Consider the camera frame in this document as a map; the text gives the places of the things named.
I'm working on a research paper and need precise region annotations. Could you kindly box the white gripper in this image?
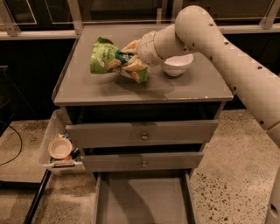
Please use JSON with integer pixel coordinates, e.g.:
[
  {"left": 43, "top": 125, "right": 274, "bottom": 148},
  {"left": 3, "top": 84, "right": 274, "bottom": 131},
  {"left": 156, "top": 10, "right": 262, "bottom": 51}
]
[{"left": 122, "top": 31, "right": 161, "bottom": 81}]

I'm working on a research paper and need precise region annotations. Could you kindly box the green rice chip bag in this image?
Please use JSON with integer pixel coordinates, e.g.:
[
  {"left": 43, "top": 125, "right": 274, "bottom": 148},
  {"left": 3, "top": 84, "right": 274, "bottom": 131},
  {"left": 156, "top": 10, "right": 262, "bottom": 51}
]
[{"left": 90, "top": 37, "right": 139, "bottom": 81}]

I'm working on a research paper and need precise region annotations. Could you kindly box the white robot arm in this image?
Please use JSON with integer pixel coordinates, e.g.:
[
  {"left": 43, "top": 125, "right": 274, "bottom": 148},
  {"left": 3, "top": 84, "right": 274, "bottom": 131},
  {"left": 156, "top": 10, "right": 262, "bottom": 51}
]
[{"left": 124, "top": 5, "right": 280, "bottom": 147}]

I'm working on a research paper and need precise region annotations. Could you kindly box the grey top drawer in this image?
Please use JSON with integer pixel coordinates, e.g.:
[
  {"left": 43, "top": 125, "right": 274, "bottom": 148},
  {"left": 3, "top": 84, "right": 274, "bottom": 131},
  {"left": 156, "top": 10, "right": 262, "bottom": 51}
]
[{"left": 66, "top": 120, "right": 218, "bottom": 148}]

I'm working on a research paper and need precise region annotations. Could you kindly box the grey drawer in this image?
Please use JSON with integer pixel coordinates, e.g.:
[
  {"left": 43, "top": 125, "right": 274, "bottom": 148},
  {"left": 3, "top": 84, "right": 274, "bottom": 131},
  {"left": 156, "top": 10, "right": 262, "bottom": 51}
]
[
  {"left": 82, "top": 152, "right": 203, "bottom": 172},
  {"left": 66, "top": 120, "right": 218, "bottom": 148},
  {"left": 92, "top": 170, "right": 199, "bottom": 224}
]

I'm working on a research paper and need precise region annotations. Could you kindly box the brass top drawer knob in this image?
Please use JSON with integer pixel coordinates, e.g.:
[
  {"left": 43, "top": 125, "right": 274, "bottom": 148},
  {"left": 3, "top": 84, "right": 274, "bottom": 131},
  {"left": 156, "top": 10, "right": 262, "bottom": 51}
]
[{"left": 142, "top": 133, "right": 149, "bottom": 141}]

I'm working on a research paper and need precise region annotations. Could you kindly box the grey drawer cabinet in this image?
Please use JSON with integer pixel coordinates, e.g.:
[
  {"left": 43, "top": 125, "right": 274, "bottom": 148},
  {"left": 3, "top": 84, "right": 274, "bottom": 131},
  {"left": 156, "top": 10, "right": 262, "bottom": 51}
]
[{"left": 52, "top": 24, "right": 236, "bottom": 224}]

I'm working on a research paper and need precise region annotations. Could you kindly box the grey middle drawer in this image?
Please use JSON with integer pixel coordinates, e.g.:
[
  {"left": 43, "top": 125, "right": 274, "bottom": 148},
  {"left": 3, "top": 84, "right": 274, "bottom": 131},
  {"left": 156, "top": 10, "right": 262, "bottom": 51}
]
[{"left": 82, "top": 152, "right": 203, "bottom": 172}]

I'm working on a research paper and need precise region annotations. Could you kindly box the grey bottom drawer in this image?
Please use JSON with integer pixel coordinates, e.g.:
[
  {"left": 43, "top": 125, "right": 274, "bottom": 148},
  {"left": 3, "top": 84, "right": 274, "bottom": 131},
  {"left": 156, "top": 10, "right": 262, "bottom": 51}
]
[{"left": 92, "top": 170, "right": 199, "bottom": 224}]

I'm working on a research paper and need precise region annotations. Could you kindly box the white ceramic bowl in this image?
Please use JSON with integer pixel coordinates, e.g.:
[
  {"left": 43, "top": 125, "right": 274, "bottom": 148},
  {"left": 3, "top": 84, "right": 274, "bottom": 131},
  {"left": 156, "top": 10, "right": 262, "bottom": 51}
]
[{"left": 162, "top": 53, "right": 193, "bottom": 77}]

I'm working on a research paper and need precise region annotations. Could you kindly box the small beige bowl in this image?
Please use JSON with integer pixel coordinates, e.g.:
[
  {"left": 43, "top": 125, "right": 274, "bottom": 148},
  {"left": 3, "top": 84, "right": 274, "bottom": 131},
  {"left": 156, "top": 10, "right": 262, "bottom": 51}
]
[{"left": 48, "top": 137, "right": 73, "bottom": 159}]

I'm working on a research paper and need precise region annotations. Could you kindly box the white metal rail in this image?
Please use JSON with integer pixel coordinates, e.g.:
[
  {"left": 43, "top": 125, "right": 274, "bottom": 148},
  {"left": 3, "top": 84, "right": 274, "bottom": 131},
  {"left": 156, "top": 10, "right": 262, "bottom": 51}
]
[{"left": 0, "top": 23, "right": 280, "bottom": 40}]

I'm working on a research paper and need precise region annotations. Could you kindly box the black cable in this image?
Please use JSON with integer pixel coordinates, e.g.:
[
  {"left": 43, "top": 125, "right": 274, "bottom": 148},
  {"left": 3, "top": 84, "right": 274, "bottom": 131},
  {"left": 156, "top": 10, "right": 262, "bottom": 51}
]
[{"left": 0, "top": 120, "right": 24, "bottom": 166}]

